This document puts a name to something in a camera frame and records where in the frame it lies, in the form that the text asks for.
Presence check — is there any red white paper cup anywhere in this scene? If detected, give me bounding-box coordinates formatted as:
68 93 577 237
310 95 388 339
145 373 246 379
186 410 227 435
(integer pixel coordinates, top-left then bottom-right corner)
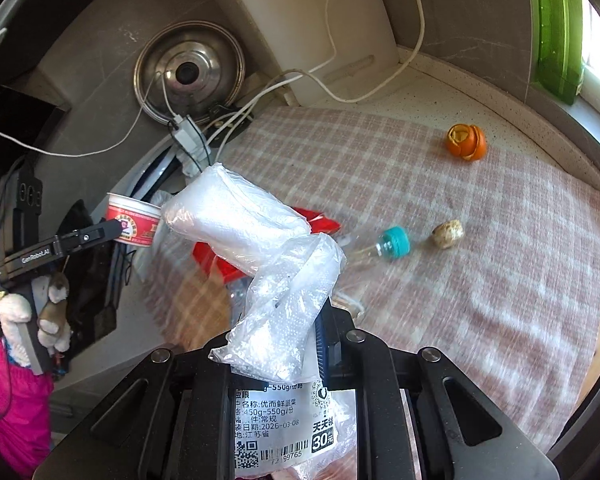
105 193 161 248

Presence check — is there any clear plastic food bag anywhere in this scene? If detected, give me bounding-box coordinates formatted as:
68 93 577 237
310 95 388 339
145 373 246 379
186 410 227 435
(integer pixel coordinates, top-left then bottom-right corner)
161 164 356 479

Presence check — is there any clear bottle teal cap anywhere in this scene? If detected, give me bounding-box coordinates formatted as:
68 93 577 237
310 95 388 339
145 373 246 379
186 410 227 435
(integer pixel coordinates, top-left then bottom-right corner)
330 226 411 321

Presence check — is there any red plastic wrapper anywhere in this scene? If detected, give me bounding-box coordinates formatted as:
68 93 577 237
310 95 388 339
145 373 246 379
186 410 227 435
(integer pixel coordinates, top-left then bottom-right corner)
191 206 342 283

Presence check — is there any white gloved left hand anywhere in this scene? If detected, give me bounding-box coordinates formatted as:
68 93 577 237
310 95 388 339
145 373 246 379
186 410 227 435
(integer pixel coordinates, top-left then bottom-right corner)
0 272 71 375

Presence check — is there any white power adapter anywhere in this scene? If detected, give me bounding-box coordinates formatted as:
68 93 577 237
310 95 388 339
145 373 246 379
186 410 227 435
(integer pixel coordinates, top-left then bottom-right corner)
171 115 211 168

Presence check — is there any pink jacket left sleeve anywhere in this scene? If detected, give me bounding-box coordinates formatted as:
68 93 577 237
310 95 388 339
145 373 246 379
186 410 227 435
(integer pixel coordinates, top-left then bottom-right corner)
0 338 54 479

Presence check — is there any pink checked table cloth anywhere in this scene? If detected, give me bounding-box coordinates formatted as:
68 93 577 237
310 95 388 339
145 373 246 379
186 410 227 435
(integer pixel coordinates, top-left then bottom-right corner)
139 104 600 453

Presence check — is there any steel pot lid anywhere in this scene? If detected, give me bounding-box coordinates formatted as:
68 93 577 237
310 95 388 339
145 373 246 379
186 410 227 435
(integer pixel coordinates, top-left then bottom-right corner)
133 20 246 125

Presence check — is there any orange peel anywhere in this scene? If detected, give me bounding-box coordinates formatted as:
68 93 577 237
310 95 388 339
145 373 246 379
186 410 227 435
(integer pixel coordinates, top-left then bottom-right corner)
444 124 488 162

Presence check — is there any green plastic container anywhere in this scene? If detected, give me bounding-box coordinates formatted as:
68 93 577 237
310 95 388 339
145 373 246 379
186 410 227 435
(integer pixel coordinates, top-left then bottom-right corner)
531 0 584 105

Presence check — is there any white cable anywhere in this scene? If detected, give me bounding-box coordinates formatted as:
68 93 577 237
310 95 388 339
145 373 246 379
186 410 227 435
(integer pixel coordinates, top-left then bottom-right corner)
0 0 426 172

